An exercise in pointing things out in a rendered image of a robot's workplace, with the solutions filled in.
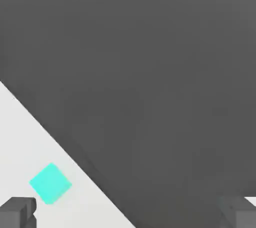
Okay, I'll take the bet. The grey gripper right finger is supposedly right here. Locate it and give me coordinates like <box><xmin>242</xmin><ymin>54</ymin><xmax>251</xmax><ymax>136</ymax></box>
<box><xmin>218</xmin><ymin>196</ymin><xmax>256</xmax><ymax>228</ymax></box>

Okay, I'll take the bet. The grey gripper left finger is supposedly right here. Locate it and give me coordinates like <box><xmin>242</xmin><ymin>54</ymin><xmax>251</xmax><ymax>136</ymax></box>
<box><xmin>0</xmin><ymin>196</ymin><xmax>38</xmax><ymax>228</ymax></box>

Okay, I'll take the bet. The small cyan cube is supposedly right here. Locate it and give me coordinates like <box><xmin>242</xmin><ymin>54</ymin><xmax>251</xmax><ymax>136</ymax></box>
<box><xmin>28</xmin><ymin>162</ymin><xmax>73</xmax><ymax>205</ymax></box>

